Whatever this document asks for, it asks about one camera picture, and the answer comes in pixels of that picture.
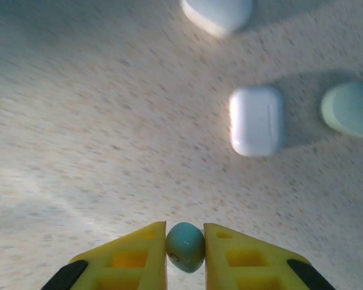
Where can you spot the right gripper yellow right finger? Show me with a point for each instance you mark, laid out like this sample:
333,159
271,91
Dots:
254,266

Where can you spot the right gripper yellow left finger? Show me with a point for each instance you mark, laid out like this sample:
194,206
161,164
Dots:
124,266

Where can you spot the small blue-white bottle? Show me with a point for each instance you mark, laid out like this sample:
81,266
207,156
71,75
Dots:
185,247

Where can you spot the glossy white earbud case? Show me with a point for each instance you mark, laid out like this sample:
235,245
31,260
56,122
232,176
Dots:
255,121

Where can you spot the teal earbud case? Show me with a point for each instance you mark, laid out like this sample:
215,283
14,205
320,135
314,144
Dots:
351,110

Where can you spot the matte white rounded earbud case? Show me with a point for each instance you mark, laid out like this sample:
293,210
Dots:
217,13

